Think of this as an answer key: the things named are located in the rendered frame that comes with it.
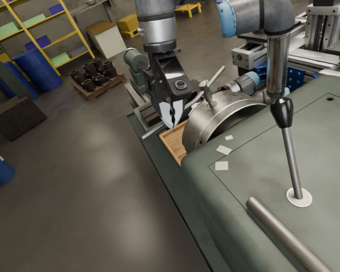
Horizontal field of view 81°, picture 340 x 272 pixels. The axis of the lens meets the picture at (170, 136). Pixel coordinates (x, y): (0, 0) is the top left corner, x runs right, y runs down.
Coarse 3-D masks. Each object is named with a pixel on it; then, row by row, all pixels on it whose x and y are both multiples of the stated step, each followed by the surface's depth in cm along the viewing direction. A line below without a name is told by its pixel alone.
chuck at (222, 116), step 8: (232, 104) 59; (240, 104) 58; (248, 104) 57; (256, 104) 58; (264, 104) 60; (224, 112) 57; (232, 112) 56; (240, 112) 57; (248, 112) 59; (256, 112) 60; (216, 120) 57; (224, 120) 56; (232, 120) 58; (240, 120) 59; (208, 128) 58; (216, 128) 57; (224, 128) 58; (200, 136) 60; (208, 136) 57; (216, 136) 58; (200, 144) 60
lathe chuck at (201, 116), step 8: (216, 96) 64; (224, 96) 63; (232, 96) 62; (240, 96) 62; (248, 96) 64; (200, 104) 65; (224, 104) 60; (192, 112) 66; (200, 112) 63; (208, 112) 61; (216, 112) 59; (192, 120) 65; (200, 120) 62; (208, 120) 59; (184, 128) 68; (192, 128) 64; (200, 128) 61; (184, 136) 68; (192, 136) 63; (184, 144) 69; (192, 144) 64
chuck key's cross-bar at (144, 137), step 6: (222, 66) 59; (216, 78) 59; (210, 84) 58; (198, 96) 56; (192, 102) 56; (186, 108) 55; (156, 126) 51; (162, 126) 51; (150, 132) 50; (144, 138) 49
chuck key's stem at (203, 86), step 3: (201, 84) 56; (204, 84) 56; (201, 87) 56; (204, 87) 56; (207, 87) 57; (201, 90) 57; (204, 90) 57; (207, 90) 57; (204, 93) 58; (207, 93) 58; (204, 96) 59; (207, 96) 58; (210, 96) 59; (207, 99) 59; (210, 99) 59; (210, 102) 60; (210, 105) 61; (213, 105) 61
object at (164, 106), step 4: (160, 104) 46; (164, 104) 47; (168, 104) 47; (160, 108) 47; (164, 108) 47; (168, 108) 48; (164, 112) 48; (168, 112) 49; (164, 116) 49; (168, 116) 49; (164, 120) 49; (168, 120) 50; (168, 124) 51; (172, 124) 51; (172, 128) 52
